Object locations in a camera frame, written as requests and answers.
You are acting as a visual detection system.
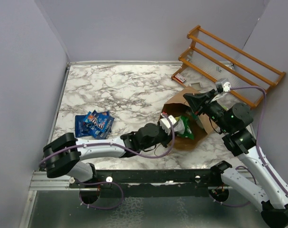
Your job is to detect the blue M&Ms candy packet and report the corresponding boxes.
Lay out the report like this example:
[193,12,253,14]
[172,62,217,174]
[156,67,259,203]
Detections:
[84,110,109,130]

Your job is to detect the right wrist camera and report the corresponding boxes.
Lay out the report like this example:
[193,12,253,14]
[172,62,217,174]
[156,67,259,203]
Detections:
[212,78,231,102]

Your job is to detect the brown paper bag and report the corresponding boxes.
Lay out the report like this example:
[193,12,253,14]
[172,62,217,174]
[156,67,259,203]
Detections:
[161,86,217,153]

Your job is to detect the blue salt vinegar chips bag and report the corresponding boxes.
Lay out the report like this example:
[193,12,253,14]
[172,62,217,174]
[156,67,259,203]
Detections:
[84,110,114,140]

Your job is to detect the green snack packet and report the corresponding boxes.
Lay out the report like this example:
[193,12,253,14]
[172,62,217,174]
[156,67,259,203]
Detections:
[192,114,204,129]

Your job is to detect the wooden two-tier rack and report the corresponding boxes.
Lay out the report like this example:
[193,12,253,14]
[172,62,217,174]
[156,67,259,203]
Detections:
[171,25,286,108]

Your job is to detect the blue Burts chips bag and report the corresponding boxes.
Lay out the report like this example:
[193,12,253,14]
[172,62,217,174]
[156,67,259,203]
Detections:
[74,115,90,138]

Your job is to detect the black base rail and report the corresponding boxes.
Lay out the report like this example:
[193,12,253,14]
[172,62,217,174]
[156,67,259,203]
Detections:
[69,163,229,198]

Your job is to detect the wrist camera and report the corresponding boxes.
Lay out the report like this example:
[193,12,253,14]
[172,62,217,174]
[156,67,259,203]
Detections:
[159,112,178,135]
[212,78,231,102]

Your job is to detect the small red white box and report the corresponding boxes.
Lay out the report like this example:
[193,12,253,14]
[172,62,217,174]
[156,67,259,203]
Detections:
[174,73,186,83]

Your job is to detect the open small cardboard box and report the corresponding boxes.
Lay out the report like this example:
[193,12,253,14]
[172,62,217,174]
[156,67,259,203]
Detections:
[189,82,203,91]

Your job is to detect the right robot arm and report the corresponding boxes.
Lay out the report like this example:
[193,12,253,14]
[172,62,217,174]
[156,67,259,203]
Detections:
[183,90,288,228]

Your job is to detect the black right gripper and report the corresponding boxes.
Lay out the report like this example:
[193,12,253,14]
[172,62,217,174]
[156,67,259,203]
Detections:
[184,88,232,133]

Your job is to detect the yellow green candy packet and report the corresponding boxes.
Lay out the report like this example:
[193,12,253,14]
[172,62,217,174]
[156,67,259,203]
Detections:
[174,115,194,140]

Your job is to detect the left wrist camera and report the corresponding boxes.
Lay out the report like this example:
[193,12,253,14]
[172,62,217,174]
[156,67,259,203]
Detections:
[159,112,178,135]

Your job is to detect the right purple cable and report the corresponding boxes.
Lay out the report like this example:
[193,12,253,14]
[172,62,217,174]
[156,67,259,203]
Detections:
[212,85,288,207]

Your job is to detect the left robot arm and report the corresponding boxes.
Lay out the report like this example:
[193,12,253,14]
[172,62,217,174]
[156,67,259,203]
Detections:
[40,123,175,188]

